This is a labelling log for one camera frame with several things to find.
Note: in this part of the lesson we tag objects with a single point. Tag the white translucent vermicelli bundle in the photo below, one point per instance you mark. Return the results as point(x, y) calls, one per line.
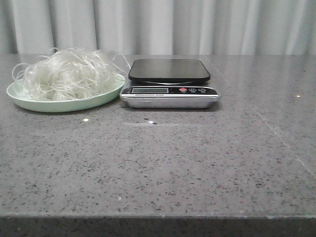
point(69, 74)

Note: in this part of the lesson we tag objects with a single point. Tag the black silver kitchen scale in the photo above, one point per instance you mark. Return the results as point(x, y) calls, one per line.
point(168, 84)

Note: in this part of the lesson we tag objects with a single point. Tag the white pleated curtain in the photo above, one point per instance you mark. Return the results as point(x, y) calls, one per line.
point(182, 27)

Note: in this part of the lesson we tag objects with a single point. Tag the light green round plate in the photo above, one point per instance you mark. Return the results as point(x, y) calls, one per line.
point(20, 98)

